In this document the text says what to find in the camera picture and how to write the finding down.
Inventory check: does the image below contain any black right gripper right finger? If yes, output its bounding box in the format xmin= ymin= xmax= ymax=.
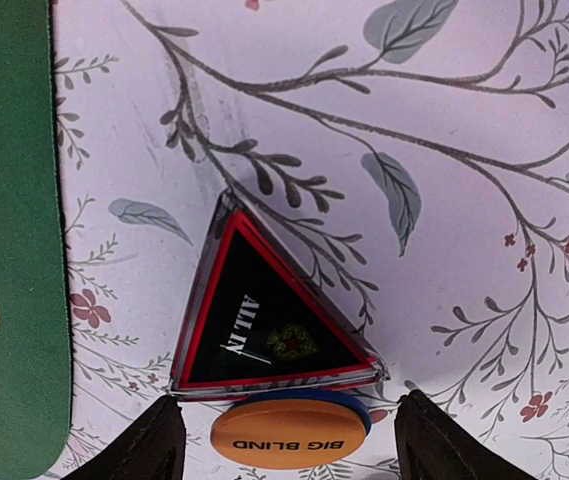
xmin=394 ymin=390 xmax=533 ymax=480

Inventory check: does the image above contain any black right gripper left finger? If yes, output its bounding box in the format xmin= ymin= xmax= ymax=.
xmin=66 ymin=395 xmax=186 ymax=480

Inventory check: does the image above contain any blue small blind button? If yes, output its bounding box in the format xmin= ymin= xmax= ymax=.
xmin=228 ymin=389 xmax=372 ymax=434

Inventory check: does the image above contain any orange big blind button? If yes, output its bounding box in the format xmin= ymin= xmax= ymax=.
xmin=210 ymin=400 xmax=368 ymax=470

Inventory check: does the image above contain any green round poker mat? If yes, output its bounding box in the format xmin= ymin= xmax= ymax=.
xmin=0 ymin=1 xmax=72 ymax=479

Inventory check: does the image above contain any triangular all in button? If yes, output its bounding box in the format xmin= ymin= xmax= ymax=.
xmin=168 ymin=190 xmax=390 ymax=402

